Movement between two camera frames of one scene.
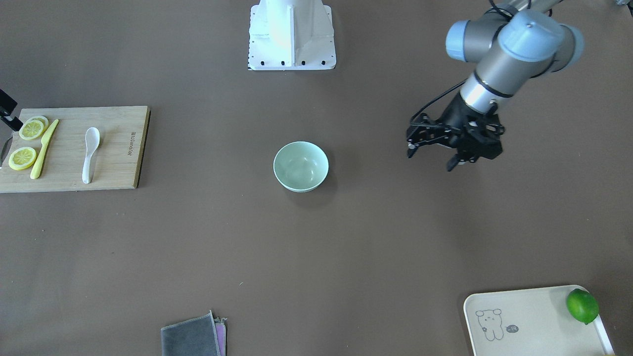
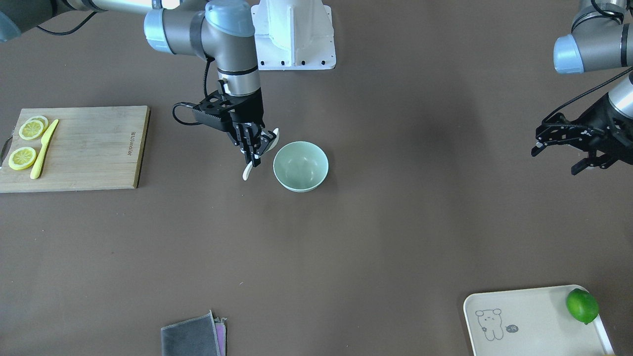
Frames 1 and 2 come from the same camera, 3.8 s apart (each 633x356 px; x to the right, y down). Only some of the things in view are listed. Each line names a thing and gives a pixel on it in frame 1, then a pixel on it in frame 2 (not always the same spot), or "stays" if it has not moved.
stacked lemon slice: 34,127 stays
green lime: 582,305 stays
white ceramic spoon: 92,139 to 245,174
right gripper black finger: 15,124 to 248,140
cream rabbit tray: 530,322 stays
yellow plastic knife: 48,134 stays
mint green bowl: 301,166 stays
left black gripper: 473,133 to 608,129
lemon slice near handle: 22,158 stays
